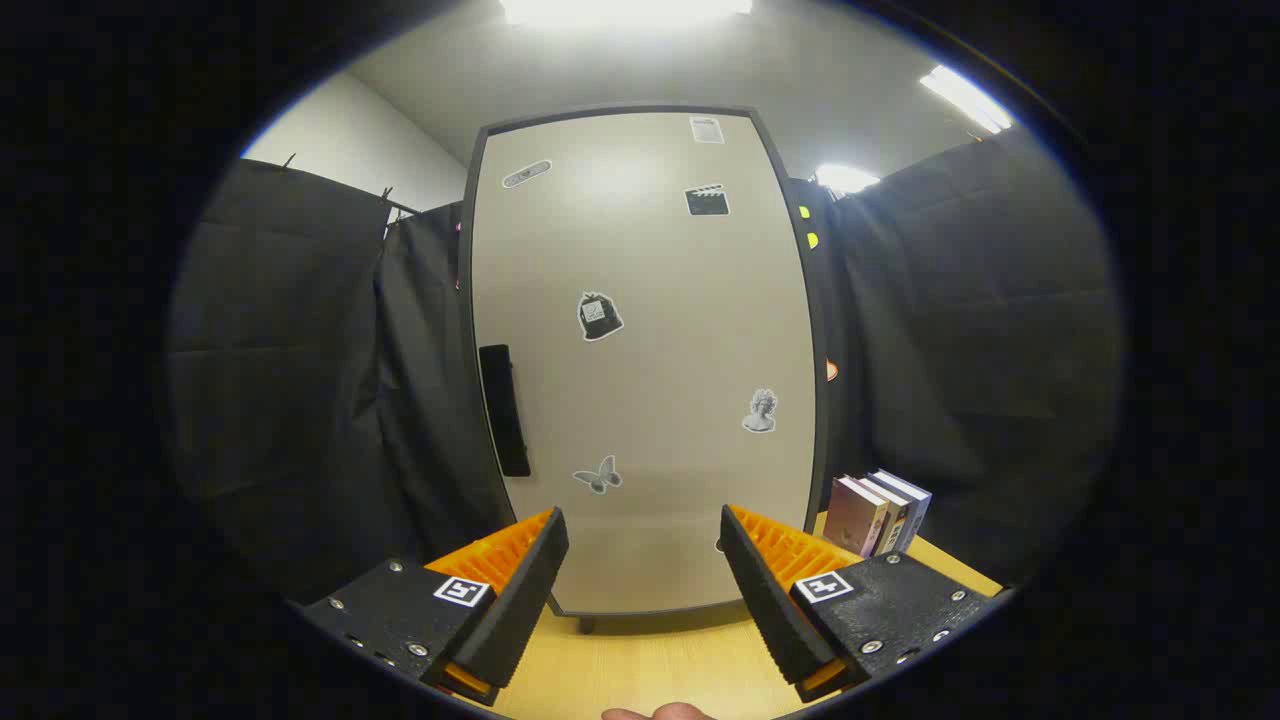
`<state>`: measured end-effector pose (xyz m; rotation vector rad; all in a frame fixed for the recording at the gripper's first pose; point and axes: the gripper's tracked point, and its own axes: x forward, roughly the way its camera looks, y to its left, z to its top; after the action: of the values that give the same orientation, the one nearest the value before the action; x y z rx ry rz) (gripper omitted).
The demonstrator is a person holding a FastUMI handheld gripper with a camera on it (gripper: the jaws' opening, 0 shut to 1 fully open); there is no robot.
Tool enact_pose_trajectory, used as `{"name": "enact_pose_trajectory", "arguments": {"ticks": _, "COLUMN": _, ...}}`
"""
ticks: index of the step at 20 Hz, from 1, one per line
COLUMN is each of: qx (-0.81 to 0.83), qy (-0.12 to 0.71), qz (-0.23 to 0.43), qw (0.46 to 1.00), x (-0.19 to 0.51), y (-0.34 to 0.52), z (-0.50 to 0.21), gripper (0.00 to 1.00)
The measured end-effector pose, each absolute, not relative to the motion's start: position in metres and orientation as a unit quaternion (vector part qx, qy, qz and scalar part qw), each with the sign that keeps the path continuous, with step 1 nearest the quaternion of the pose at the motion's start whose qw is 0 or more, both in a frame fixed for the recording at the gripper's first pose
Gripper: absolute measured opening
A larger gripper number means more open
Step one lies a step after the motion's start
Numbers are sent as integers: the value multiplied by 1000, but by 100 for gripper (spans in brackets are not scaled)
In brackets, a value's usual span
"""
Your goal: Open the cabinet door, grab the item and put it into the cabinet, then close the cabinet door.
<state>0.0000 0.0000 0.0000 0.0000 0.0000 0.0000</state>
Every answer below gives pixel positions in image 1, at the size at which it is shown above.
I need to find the black door handle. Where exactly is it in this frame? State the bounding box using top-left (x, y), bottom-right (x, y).
top-left (478, 344), bottom-right (532, 478)

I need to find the black backdrop cloth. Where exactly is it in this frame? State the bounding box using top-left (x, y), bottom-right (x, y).
top-left (165, 125), bottom-right (1126, 606)

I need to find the pink book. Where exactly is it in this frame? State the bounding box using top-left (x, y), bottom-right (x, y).
top-left (822, 476), bottom-right (889, 558)

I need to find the brown spine book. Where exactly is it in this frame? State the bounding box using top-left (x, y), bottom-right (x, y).
top-left (858, 474), bottom-right (911, 556)

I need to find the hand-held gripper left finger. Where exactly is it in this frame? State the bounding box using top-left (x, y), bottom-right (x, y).
top-left (300, 506), bottom-right (571, 707)

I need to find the small ceiling light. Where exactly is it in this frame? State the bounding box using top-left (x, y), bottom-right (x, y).
top-left (814, 164), bottom-right (881, 195)

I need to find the dark grey cabinet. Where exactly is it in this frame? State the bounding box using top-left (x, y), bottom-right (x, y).
top-left (460, 103), bottom-right (833, 636)

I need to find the large ceiling light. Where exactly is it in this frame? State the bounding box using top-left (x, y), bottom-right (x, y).
top-left (498, 0), bottom-right (753, 28)

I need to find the long ceiling light strip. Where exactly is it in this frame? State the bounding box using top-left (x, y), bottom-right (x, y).
top-left (918, 65), bottom-right (1013, 134)

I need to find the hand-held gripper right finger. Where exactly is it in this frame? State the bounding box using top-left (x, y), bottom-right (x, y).
top-left (718, 503), bottom-right (1016, 704)

